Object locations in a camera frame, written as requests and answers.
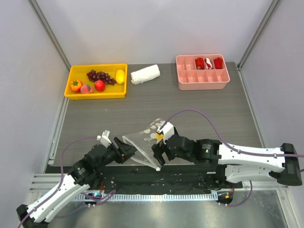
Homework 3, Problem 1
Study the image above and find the yellow fake lemon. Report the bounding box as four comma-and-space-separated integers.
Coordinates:
156, 133, 163, 140

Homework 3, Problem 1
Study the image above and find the clear zip top bag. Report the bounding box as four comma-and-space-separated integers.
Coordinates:
122, 118, 163, 171

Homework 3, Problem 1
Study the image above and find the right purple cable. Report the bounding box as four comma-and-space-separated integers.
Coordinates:
162, 108, 304, 207

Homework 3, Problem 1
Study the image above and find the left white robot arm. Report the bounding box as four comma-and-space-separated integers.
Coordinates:
17, 137, 137, 228

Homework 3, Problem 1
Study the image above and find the red rolled cloth left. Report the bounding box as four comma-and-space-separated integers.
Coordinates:
195, 57, 205, 70

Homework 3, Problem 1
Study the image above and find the grey aluminium corner rail left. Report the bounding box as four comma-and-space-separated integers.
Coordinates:
28, 0, 71, 70

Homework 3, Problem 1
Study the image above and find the purple fake grape bunch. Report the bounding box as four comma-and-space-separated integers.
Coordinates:
86, 69, 117, 85

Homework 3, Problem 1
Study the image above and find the purple cable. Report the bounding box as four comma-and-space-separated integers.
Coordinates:
162, 108, 304, 207
16, 136, 117, 228

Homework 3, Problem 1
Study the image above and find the red fake tomato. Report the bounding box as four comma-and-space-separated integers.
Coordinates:
94, 80, 105, 92

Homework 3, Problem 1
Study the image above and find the pink fake peach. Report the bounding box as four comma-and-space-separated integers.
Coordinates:
80, 84, 94, 94

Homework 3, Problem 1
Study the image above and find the orange red fake persimmon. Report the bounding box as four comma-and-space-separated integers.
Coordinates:
70, 79, 83, 93

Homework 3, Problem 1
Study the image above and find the grey aluminium corner rail right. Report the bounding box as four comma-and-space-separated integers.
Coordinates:
237, 0, 282, 70

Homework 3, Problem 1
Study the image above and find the yellow plastic tray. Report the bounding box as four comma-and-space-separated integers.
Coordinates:
64, 63, 128, 100

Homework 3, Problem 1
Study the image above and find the grey aluminium corner rail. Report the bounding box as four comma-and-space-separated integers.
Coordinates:
237, 0, 282, 70
28, 0, 71, 70

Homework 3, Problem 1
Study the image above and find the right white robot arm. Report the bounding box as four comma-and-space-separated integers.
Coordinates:
152, 134, 303, 188

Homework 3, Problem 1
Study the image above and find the yellow fake mango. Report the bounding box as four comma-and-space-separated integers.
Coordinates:
115, 69, 125, 85

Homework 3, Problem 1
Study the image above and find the pink divided organizer box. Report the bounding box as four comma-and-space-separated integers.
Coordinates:
176, 54, 230, 91

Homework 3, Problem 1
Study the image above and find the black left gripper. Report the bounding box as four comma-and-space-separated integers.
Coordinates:
95, 137, 138, 171

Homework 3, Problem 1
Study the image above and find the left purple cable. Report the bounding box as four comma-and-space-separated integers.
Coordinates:
16, 136, 117, 228

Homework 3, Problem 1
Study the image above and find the rolled white towel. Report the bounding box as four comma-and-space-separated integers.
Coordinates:
131, 64, 160, 85

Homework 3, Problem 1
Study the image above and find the perforated metal cable rail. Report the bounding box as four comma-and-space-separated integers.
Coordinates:
71, 193, 219, 202

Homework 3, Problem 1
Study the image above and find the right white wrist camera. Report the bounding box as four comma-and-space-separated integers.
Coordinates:
156, 121, 175, 142

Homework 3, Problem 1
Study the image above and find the red white rolled cloth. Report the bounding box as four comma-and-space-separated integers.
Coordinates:
205, 57, 213, 69

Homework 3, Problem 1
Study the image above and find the red rolled cloth right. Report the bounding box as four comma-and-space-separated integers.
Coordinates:
213, 57, 223, 69

